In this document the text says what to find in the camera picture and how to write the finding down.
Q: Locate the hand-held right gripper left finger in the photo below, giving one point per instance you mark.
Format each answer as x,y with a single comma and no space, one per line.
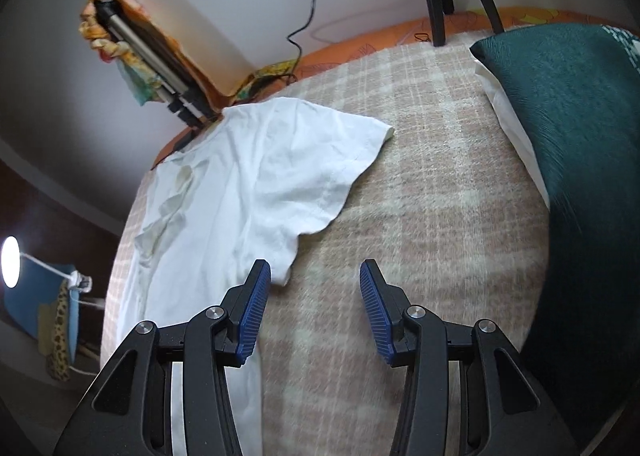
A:
252,308

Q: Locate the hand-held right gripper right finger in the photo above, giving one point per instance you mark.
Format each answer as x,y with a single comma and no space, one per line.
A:
375,308

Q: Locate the white t-shirt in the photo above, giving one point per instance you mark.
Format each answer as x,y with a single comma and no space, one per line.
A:
240,176

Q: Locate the beige plaid blanket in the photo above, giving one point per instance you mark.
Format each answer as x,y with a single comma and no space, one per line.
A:
425,186

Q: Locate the leopard print cloth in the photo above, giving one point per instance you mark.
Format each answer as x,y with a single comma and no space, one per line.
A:
62,331

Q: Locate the white pillow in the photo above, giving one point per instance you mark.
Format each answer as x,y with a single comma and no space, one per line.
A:
515,136

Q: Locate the blue chair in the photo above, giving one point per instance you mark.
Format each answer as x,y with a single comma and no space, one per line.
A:
30,306

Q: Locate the white desk lamp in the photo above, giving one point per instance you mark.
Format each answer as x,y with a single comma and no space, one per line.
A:
10,261

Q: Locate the colourful printed cloth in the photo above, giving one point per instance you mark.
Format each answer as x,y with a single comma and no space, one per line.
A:
137,84

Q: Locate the teal velvet pillow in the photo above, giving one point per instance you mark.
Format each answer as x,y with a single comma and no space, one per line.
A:
575,136

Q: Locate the teal patterned pillow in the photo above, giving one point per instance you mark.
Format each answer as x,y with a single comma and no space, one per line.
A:
625,44

